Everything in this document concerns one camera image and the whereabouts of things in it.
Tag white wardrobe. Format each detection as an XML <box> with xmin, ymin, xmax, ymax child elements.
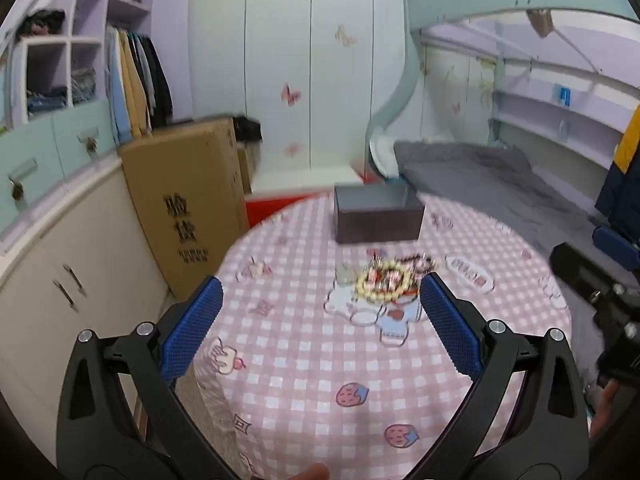
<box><xmin>190</xmin><ymin>0</ymin><xmax>407</xmax><ymax>197</ymax></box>

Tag teal drawer unit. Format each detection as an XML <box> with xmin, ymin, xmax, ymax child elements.
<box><xmin>0</xmin><ymin>97</ymin><xmax>122</xmax><ymax>235</ymax></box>

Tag light blue hanging shirt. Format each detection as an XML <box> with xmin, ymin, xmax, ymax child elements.
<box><xmin>105</xmin><ymin>27</ymin><xmax>132</xmax><ymax>146</ymax></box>

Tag person's left hand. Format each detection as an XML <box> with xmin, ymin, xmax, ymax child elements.
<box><xmin>287</xmin><ymin>462</ymin><xmax>331</xmax><ymax>480</ymax></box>

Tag pink checked tablecloth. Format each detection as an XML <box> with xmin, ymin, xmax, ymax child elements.
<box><xmin>192</xmin><ymin>192</ymin><xmax>574</xmax><ymax>480</ymax></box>

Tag dark grey metal tin box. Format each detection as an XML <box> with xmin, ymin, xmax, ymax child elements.
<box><xmin>333</xmin><ymin>181</ymin><xmax>427</xmax><ymax>245</ymax></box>

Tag yellow hanging shirt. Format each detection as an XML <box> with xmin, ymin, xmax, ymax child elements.
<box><xmin>118</xmin><ymin>30</ymin><xmax>150</xmax><ymax>138</ymax></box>

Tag navy and yellow jacket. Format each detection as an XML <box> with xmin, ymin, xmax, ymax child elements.
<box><xmin>594</xmin><ymin>104</ymin><xmax>640</xmax><ymax>242</ymax></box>

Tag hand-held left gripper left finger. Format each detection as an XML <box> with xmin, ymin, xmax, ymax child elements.
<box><xmin>56</xmin><ymin>275</ymin><xmax>236</xmax><ymax>480</ymax></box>

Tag large cardboard box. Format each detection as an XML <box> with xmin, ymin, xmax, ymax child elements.
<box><xmin>117</xmin><ymin>117</ymin><xmax>251</xmax><ymax>302</ymax></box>

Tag folded blue jeans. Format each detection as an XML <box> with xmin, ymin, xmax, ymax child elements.
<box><xmin>25</xmin><ymin>85</ymin><xmax>69</xmax><ymax>119</ymax></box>

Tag person's right hand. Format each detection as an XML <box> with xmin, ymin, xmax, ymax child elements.
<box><xmin>589</xmin><ymin>379</ymin><xmax>622</xmax><ymax>438</ymax></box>

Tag purple wall shelf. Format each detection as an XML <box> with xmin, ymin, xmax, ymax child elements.
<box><xmin>487</xmin><ymin>57</ymin><xmax>640</xmax><ymax>172</ymax></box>

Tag grey blanket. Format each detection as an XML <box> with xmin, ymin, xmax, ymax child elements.
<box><xmin>392</xmin><ymin>140</ymin><xmax>640</xmax><ymax>283</ymax></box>

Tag cream cabinet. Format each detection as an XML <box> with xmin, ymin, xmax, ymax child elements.
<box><xmin>0</xmin><ymin>155</ymin><xmax>172</xmax><ymax>461</ymax></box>

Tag red plastic object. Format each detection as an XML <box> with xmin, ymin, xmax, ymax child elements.
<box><xmin>244</xmin><ymin>170</ymin><xmax>387</xmax><ymax>232</ymax></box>

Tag purple shelf unit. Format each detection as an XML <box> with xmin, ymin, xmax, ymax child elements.
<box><xmin>0</xmin><ymin>0</ymin><xmax>157</xmax><ymax>133</ymax></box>

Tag black bag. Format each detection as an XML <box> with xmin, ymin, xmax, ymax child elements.
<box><xmin>232</xmin><ymin>116</ymin><xmax>264</xmax><ymax>144</ymax></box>

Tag folded denim clothes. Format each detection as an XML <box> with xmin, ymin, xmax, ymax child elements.
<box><xmin>70</xmin><ymin>67</ymin><xmax>97</xmax><ymax>107</ymax></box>

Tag dark bundled clothes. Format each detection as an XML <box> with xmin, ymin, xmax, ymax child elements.
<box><xmin>15</xmin><ymin>9</ymin><xmax>67</xmax><ymax>40</ymax></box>

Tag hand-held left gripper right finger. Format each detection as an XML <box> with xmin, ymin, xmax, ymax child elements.
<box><xmin>415</xmin><ymin>272</ymin><xmax>591</xmax><ymax>480</ymax></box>

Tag teal bunk bed frame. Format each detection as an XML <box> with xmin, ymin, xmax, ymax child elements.
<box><xmin>364</xmin><ymin>0</ymin><xmax>640</xmax><ymax>182</ymax></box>

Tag dark hanging clothes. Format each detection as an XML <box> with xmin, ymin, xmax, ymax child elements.
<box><xmin>129</xmin><ymin>32</ymin><xmax>174</xmax><ymax>131</ymax></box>

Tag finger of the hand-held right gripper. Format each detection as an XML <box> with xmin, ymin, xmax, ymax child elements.
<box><xmin>549</xmin><ymin>242</ymin><xmax>623</xmax><ymax>308</ymax></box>
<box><xmin>592</xmin><ymin>226</ymin><xmax>640</xmax><ymax>272</ymax></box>

